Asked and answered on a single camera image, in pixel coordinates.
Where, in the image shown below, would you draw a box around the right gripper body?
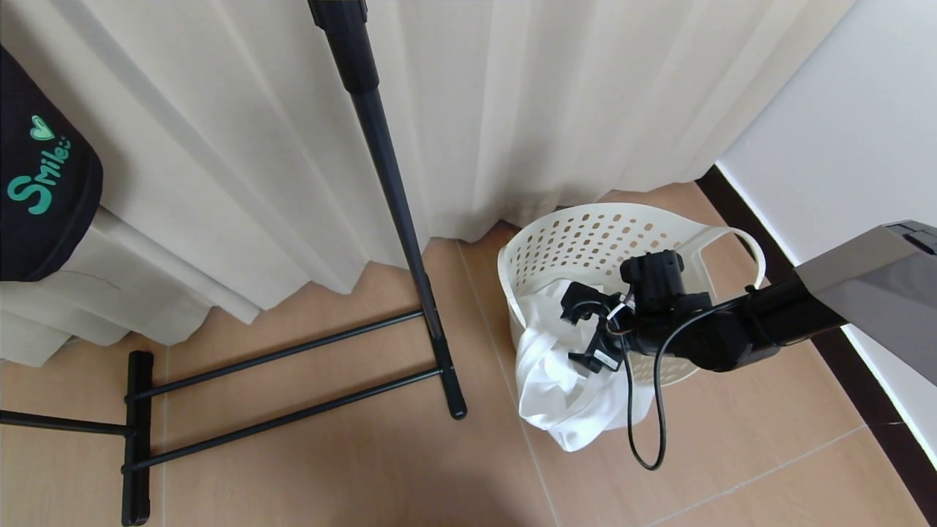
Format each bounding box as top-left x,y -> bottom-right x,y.
567,313 -> 687,375

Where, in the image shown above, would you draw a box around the black shorts with white cords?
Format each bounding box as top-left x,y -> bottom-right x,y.
0,45 -> 104,283

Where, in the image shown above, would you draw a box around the white laundry basket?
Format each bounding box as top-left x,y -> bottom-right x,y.
498,203 -> 767,386

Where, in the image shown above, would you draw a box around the black clothes rack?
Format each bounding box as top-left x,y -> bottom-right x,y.
0,0 -> 468,527

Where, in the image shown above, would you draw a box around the white garment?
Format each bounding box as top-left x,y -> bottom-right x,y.
515,274 -> 656,452

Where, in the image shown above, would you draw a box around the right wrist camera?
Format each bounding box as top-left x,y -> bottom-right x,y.
560,280 -> 623,328

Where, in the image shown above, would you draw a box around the black cable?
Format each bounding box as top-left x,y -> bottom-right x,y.
619,296 -> 747,471

